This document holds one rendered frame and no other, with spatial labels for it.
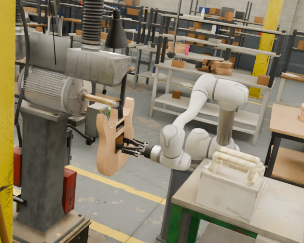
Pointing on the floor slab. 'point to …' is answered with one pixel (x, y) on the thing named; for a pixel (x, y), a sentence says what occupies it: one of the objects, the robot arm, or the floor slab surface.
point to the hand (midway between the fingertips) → (119, 142)
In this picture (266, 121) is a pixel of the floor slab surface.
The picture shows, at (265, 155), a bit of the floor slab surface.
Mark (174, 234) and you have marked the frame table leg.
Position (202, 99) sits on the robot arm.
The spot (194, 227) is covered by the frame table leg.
